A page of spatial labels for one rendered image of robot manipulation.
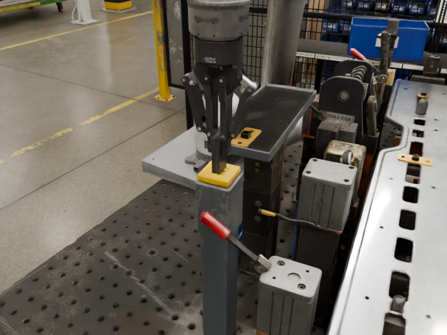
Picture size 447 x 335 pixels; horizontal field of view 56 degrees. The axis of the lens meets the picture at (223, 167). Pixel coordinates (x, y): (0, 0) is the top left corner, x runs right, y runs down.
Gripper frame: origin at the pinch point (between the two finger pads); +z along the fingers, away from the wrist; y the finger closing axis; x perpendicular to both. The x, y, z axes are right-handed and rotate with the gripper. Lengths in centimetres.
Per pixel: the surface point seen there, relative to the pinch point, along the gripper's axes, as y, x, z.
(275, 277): 14.9, -11.6, 13.1
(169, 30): -176, 275, 52
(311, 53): -14, 128, 17
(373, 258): 28.5, 6.3, 18.9
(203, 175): -1.8, -2.8, 3.5
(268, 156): 6.6, 7.5, 3.0
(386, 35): 18, 94, -2
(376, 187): 25.9, 31.4, 18.9
